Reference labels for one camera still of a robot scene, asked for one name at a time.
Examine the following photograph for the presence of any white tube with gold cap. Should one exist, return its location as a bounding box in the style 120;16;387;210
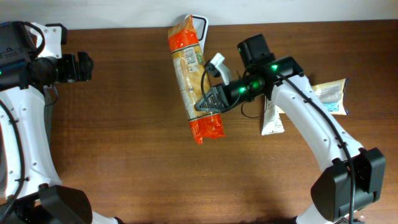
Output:
261;98;285;136

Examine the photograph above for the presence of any orange spaghetti packet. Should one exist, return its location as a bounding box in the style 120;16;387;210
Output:
168;14;224;144

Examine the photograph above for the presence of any white crinkled snack bag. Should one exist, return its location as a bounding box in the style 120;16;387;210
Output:
276;78;349;116

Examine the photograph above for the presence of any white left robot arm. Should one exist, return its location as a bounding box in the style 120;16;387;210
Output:
1;21;120;223

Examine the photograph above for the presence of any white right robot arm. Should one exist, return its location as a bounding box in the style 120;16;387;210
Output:
195;34;386;223

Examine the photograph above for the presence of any white barcode scanner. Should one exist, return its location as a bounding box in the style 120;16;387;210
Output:
183;14;209;53

